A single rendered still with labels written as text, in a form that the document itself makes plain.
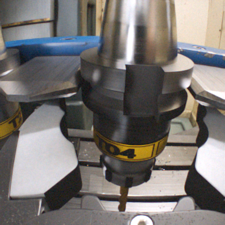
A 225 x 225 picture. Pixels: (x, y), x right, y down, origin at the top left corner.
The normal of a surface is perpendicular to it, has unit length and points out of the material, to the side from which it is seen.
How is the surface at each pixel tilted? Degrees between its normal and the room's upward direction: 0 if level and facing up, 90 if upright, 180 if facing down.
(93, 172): 0
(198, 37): 90
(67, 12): 90
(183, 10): 90
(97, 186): 0
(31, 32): 90
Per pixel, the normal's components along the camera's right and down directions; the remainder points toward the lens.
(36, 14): -0.07, 0.47
